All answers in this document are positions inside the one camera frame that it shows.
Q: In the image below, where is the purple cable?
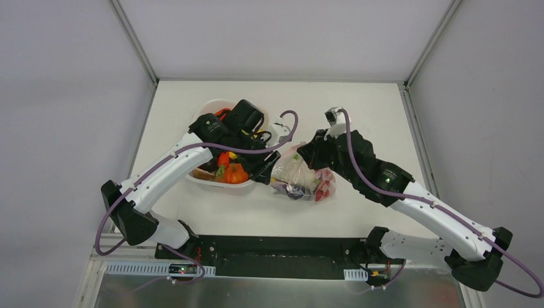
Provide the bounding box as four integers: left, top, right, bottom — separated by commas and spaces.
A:
338, 108, 544, 299
94, 110, 299, 286

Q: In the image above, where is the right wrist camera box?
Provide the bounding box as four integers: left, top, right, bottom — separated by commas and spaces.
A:
324, 107, 346, 140

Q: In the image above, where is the clear pink-dotted zip bag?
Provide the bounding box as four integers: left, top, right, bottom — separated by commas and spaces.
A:
269, 142, 337, 203

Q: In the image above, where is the red cherry bunch green stem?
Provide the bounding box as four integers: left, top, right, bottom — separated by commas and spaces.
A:
314, 168, 336, 202

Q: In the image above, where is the brown mushroom slice toy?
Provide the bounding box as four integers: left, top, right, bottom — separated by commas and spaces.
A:
191, 168, 216, 182

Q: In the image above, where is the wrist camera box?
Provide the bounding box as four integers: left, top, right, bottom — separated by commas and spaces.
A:
324, 107, 346, 140
268, 122, 292, 146

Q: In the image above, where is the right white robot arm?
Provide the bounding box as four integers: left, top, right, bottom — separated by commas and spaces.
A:
297, 130, 513, 291

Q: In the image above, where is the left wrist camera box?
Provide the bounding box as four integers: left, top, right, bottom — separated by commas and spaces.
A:
268, 122, 292, 146

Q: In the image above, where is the white plastic food bin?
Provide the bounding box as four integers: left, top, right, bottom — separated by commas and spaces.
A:
187, 99, 277, 189

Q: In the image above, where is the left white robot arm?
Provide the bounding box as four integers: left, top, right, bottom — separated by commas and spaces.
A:
101, 99, 293, 260

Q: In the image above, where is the orange pumpkin toy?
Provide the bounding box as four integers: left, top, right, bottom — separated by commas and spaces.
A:
224, 163, 249, 185

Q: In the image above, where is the purple eggplant toy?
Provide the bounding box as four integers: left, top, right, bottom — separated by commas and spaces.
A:
269, 179, 316, 200

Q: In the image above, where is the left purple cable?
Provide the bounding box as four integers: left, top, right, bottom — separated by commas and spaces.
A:
94, 110, 299, 286

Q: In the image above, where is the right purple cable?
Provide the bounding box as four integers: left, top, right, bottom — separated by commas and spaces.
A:
338, 108, 544, 299

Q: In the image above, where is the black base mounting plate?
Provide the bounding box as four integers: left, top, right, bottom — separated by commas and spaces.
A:
178, 235, 387, 280

